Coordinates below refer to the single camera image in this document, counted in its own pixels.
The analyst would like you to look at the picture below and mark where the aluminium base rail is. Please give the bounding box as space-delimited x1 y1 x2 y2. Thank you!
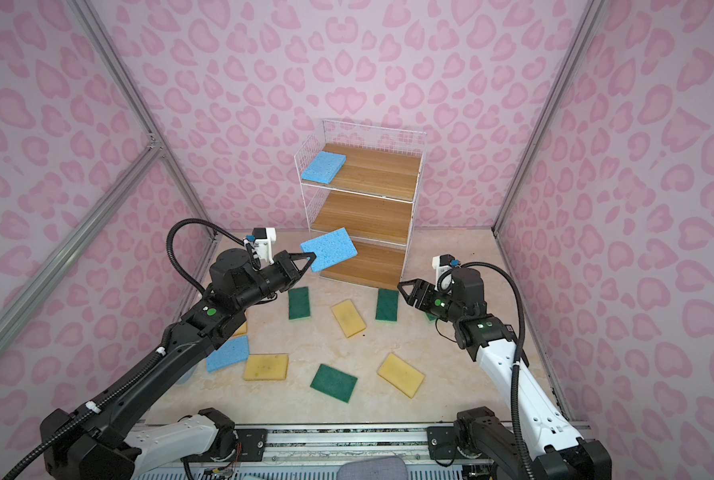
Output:
134 421 598 480

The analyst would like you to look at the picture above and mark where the yellow sponge centre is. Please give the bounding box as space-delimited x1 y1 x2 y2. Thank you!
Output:
331 299 367 338

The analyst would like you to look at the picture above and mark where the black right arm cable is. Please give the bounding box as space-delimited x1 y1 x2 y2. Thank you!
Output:
438 261 538 480

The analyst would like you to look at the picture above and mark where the green scouring pad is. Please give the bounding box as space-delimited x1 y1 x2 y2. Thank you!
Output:
310 364 358 403
288 287 311 321

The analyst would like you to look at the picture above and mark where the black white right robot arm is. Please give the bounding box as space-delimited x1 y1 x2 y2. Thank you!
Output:
398 262 613 479

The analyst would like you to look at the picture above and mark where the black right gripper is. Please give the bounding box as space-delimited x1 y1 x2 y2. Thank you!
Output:
397 278 466 324

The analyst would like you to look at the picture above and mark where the green scouring pad front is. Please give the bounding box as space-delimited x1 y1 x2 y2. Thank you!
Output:
310 364 358 403

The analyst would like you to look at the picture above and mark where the small yellow sponge far left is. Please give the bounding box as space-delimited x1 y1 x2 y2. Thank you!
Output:
233 323 248 337

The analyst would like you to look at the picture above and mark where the yellow sponge front right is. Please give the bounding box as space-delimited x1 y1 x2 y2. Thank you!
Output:
377 353 426 398

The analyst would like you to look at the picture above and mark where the white wire wooden shelf rack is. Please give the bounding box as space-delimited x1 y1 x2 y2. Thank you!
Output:
294 119 427 290

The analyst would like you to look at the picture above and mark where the green scouring pad left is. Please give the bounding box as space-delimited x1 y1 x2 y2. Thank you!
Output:
288 287 311 321

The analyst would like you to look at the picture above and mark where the yellow sponge front left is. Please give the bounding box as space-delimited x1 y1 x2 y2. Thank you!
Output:
243 354 289 381

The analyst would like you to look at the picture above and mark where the grey chair back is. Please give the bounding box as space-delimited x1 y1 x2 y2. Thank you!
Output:
336 456 410 480

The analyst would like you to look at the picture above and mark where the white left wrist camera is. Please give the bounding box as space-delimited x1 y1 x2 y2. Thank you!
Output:
243 227 277 267

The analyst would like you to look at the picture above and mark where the blue sponge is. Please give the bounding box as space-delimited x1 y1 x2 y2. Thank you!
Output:
206 335 250 373
301 151 347 185
300 228 358 272

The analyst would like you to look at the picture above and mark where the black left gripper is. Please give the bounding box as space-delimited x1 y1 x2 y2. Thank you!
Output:
236 251 317 314

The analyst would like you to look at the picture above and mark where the green sponge middle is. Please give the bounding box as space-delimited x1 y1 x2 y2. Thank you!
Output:
375 289 399 322

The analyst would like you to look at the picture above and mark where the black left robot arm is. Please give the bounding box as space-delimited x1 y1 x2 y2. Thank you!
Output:
40 249 316 479

